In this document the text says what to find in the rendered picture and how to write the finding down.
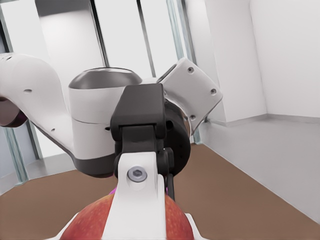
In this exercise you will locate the right gripper pale right finger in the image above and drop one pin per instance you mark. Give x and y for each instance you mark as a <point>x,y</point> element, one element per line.
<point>196,234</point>

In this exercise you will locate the pale finger of the left gripper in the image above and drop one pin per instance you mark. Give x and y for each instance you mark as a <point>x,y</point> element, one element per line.
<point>168,162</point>
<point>136,205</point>

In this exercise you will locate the right gripper pale left finger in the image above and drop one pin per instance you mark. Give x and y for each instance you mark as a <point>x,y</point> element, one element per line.
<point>66,225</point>

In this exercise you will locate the red apple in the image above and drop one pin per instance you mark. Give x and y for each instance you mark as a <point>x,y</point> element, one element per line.
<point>90,222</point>

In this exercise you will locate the silver frame post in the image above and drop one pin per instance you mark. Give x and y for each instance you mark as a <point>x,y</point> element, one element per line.
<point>183,37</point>
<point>15,155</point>
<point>35,140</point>

